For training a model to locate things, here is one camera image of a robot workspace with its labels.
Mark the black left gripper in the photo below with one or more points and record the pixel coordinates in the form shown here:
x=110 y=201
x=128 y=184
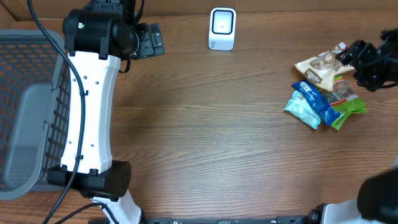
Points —
x=152 y=43

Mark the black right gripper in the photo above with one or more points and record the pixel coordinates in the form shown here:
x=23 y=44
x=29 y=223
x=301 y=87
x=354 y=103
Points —
x=356 y=54

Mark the green candy bag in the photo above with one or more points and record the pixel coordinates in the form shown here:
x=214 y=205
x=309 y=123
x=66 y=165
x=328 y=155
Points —
x=343 y=100

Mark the brown nut snack bag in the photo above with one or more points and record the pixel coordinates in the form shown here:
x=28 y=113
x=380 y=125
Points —
x=322 y=69

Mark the blue snack bar wrapper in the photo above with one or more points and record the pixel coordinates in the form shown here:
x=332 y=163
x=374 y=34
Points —
x=317 y=101

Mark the teal tissue pack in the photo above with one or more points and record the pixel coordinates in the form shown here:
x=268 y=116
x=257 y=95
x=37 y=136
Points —
x=301 y=109

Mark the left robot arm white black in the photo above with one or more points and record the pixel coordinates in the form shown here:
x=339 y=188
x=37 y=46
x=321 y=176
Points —
x=98 y=38

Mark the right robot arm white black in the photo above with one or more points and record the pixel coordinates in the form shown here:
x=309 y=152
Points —
x=377 y=198

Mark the white barcode scanner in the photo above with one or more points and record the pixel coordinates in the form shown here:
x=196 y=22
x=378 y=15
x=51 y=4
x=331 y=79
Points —
x=222 y=29

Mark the grey plastic mesh basket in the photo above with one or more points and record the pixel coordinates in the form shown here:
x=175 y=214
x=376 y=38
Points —
x=35 y=103

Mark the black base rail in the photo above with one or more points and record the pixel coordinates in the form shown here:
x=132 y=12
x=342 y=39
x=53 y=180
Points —
x=278 y=220

